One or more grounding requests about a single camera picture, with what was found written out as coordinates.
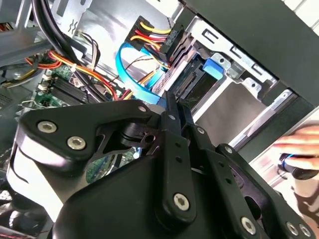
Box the hard disk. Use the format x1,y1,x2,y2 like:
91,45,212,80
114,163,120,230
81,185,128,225
151,57,274,147

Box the power wire black plug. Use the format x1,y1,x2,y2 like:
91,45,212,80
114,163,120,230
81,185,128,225
124,15,186,87

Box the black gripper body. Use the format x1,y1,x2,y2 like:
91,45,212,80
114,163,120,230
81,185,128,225
49,155,240,239

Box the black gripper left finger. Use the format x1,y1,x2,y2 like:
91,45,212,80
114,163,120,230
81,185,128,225
18,92,198,226

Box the blue wire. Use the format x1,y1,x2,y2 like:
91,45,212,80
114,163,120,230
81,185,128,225
116,42,167,108

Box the round black tool blue ring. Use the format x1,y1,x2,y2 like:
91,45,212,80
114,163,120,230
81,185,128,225
278,153,319,180

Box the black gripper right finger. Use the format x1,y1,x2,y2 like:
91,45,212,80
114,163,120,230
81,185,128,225
181,105,315,239

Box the person's hand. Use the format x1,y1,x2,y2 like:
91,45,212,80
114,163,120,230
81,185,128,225
270,123,319,217

